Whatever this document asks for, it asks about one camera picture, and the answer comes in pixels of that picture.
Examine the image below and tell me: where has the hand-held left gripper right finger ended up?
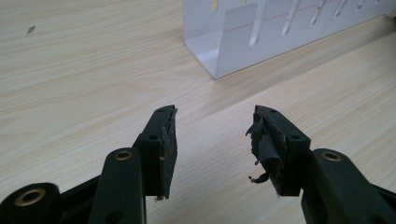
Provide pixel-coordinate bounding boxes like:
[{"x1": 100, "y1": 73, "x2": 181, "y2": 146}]
[{"x1": 246, "y1": 105, "x2": 396, "y2": 224}]

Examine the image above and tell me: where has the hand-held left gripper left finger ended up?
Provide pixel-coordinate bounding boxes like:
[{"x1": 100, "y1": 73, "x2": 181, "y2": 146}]
[{"x1": 88, "y1": 105, "x2": 178, "y2": 224}]

